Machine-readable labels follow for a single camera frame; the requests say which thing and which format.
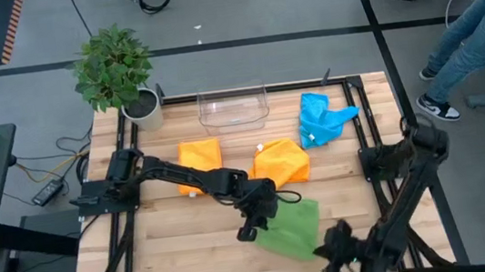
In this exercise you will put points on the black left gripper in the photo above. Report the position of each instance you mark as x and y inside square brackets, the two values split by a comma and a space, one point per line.
[259, 200]

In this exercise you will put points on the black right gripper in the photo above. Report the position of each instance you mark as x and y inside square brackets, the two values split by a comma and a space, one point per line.
[340, 250]

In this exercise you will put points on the green microfiber towel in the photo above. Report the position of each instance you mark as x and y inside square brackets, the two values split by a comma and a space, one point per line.
[292, 231]

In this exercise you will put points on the orange microfiber towel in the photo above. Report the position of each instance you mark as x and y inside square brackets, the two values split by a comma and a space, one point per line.
[199, 159]
[282, 161]

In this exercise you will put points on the blue microfiber towel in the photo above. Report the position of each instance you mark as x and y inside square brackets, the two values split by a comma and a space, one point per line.
[321, 120]

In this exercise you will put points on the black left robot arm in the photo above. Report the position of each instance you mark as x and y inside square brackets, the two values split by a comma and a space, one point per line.
[173, 173]

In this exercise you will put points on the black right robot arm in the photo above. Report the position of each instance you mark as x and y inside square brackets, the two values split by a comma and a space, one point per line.
[409, 195]

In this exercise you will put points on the clear plastic bin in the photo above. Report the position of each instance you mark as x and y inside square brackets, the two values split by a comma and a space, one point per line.
[232, 109]

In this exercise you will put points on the white plant pot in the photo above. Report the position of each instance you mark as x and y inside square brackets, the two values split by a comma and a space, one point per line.
[149, 121]

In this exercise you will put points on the black power adapter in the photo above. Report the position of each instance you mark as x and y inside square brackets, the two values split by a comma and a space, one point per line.
[47, 192]

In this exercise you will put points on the green leafy plant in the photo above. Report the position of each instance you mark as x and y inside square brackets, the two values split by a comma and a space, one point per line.
[111, 68]

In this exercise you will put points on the black metal table frame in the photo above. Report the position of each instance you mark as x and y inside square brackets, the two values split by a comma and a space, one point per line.
[301, 86]

